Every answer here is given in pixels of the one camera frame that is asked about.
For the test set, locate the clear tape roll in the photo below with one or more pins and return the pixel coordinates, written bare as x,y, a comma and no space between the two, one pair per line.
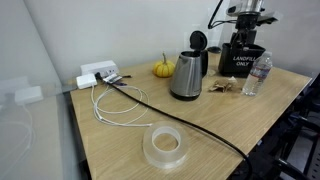
150,146

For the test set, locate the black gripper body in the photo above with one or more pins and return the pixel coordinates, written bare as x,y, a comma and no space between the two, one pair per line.
245,33

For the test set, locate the small yellow pumpkin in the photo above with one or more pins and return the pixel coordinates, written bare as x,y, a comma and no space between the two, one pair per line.
164,69

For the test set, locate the small silver usb adapter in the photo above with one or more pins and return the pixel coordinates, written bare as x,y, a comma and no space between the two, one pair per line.
112,78

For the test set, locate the white partition board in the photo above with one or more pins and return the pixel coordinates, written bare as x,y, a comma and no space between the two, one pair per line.
26,50

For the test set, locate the brown paper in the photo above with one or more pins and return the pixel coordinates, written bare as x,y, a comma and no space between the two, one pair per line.
225,86

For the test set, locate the black metal chair frame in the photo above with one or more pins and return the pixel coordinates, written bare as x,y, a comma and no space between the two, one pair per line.
300,133

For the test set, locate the white power strip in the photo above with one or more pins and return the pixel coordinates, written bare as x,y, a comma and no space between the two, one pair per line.
98,67

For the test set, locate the black landfill bin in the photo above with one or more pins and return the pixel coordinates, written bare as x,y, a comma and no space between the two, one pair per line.
240,66

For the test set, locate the black round kettle base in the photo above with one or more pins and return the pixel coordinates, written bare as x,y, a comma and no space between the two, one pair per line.
214,50

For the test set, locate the white square power adapter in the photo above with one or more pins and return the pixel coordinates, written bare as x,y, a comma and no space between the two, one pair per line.
86,81

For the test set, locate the stainless steel electric kettle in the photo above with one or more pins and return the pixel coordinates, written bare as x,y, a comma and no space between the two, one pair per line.
186,76

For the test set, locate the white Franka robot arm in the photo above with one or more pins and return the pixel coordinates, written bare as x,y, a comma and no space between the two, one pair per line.
245,6

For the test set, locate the clear plastic water bottle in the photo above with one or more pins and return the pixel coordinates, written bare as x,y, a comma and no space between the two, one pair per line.
258,75

